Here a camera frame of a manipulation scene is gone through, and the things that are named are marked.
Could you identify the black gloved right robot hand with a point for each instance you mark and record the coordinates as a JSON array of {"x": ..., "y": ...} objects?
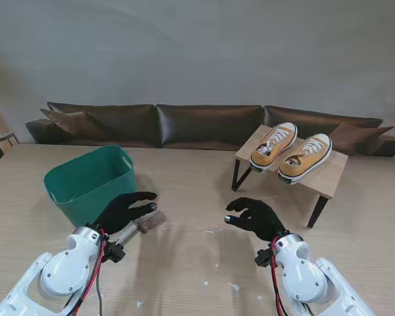
[{"x": 263, "y": 220}]

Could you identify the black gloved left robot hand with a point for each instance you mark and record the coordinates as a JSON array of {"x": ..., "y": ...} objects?
[{"x": 118, "y": 214}]

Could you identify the yellow canvas sneaker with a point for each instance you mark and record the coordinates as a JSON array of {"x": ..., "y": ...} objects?
[
  {"x": 299, "y": 168},
  {"x": 266, "y": 158}
]

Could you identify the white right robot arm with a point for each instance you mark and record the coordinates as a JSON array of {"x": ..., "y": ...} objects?
[{"x": 303, "y": 279}]

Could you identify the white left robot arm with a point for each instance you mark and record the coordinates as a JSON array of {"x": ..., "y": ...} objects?
[{"x": 66, "y": 270}]

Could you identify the green plastic basket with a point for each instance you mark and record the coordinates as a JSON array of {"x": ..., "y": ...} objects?
[{"x": 85, "y": 174}]

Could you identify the small wooden stand black legs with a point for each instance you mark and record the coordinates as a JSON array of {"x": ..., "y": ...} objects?
[{"x": 322, "y": 177}]

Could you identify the brown sofa cushion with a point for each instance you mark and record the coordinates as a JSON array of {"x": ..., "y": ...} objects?
[
  {"x": 355, "y": 138},
  {"x": 72, "y": 123}
]

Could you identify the brown leather sofa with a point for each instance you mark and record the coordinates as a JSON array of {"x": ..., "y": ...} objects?
[{"x": 200, "y": 125}]

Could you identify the small wooden side table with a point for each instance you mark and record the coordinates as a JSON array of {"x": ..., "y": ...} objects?
[{"x": 5, "y": 135}]

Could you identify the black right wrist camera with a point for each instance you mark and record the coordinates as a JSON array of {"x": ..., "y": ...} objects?
[{"x": 263, "y": 258}]

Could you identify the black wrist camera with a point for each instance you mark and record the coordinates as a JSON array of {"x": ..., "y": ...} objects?
[
  {"x": 263, "y": 258},
  {"x": 114, "y": 251}
]

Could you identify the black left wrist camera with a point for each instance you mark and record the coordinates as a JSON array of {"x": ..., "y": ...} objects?
[{"x": 114, "y": 251}]

